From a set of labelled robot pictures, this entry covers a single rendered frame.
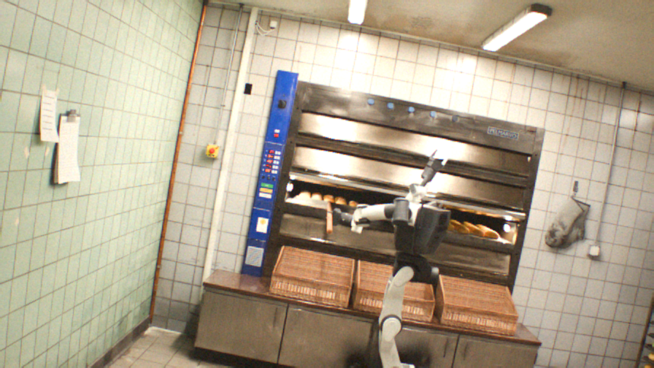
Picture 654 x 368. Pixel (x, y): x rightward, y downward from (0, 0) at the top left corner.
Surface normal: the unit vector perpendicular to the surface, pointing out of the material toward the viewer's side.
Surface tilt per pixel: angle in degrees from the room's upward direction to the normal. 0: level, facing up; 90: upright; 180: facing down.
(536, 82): 90
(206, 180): 90
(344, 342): 90
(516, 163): 70
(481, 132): 92
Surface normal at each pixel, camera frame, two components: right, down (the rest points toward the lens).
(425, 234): -0.57, -0.06
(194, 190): -0.02, 0.05
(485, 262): 0.04, -0.29
